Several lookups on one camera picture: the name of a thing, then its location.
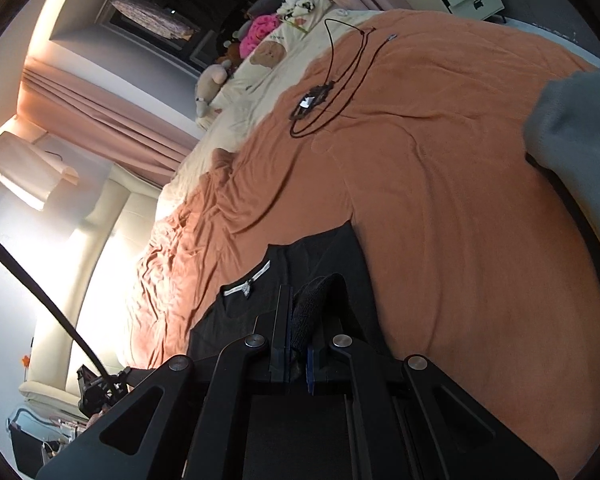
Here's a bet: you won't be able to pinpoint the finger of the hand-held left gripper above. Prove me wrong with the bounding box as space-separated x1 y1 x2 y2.
115 367 153 391

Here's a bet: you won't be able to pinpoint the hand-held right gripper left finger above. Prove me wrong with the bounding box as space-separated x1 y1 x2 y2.
35 285 293 480

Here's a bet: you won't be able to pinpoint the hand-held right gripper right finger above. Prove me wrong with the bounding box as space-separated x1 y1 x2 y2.
304 314 561 480

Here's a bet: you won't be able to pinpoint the black bear print t-shirt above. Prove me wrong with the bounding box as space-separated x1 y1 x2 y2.
186 222 398 396

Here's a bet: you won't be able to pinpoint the dark bedside storage box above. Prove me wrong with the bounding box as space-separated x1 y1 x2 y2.
7 407 88 476

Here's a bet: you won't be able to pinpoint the cream padded headboard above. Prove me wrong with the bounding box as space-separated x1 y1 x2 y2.
17 175 163 406

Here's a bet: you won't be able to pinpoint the orange bed sheet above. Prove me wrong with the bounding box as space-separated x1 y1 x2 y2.
122 7 600 480

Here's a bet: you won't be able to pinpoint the white hanging cloth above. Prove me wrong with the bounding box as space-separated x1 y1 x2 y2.
0 130 81 211

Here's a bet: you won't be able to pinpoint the long pink curtain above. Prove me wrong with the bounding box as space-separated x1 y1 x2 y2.
22 57 206 188

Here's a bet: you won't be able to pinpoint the beige plush toy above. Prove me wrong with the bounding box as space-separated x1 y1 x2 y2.
195 62 233 121

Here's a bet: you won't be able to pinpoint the small brown plush toy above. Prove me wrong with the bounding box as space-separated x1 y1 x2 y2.
222 42 246 68

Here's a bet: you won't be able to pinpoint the pink plush toy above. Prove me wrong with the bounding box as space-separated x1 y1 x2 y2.
237 15 281 56

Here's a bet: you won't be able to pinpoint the white spotted plush toy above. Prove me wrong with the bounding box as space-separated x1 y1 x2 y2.
275 0 326 26

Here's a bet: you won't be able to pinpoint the dark window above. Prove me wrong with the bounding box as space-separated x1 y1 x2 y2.
97 0 261 73

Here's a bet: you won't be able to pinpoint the floral hanging garment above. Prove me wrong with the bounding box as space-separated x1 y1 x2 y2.
112 0 196 41

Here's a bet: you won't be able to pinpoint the person's grey pants leg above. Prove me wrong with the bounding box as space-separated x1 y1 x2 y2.
524 66 600 251

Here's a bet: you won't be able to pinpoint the thick black gripper cable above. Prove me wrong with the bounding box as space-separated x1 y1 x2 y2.
0 225 118 381

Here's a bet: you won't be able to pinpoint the black cable hub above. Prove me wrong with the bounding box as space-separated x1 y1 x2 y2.
292 80 336 121

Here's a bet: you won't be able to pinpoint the thin black cables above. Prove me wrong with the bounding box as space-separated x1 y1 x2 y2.
289 17 398 140

